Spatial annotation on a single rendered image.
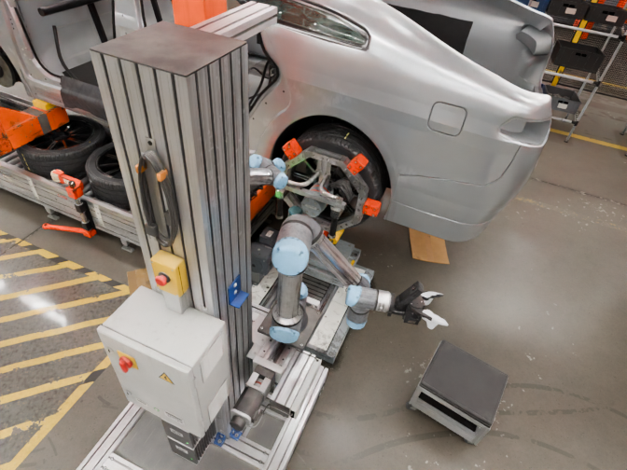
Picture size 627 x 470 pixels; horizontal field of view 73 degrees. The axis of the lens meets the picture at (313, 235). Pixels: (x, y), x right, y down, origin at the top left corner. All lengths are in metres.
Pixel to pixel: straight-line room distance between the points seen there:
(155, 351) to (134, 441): 1.07
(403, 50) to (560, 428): 2.31
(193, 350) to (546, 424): 2.26
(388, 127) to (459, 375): 1.39
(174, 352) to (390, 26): 1.73
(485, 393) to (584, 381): 0.98
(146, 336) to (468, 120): 1.69
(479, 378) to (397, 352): 0.59
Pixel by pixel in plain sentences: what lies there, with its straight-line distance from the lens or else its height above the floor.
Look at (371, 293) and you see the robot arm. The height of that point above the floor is 1.25.
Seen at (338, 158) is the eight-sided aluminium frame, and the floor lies 1.12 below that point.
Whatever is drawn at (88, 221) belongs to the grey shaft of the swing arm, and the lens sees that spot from 3.56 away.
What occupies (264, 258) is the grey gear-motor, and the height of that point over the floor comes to 0.40.
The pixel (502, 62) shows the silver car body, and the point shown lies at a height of 1.26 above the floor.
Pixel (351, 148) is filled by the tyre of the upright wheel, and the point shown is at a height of 1.16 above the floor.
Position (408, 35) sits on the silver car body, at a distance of 2.26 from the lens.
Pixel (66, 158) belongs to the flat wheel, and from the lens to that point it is 3.80.
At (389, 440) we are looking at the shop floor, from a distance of 2.65.
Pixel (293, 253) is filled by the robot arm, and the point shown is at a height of 1.44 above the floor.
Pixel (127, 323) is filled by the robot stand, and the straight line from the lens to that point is 1.49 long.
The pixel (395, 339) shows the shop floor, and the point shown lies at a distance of 2.98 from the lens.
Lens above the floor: 2.39
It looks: 42 degrees down
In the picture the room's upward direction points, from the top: 7 degrees clockwise
